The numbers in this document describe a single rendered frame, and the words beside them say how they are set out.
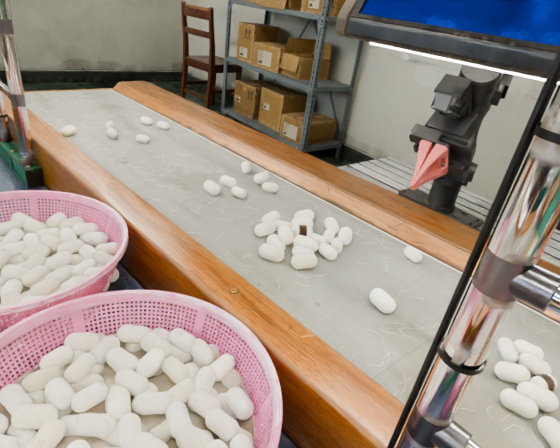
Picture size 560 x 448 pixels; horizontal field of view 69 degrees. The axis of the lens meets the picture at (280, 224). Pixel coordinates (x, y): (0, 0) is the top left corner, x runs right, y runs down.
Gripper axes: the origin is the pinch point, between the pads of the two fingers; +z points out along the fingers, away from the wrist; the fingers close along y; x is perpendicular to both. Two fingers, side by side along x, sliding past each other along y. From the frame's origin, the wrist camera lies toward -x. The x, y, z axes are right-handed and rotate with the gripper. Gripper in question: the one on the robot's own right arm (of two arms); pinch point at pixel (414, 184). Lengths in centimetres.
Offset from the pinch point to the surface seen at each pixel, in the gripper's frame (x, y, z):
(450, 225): 6.9, 6.8, 0.9
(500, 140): 149, -36, -128
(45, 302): -30, -12, 45
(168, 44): 173, -415, -141
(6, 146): -18, -71, 38
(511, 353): -6.9, 24.0, 18.6
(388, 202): 5.8, -4.3, 2.2
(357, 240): -0.6, -1.9, 13.6
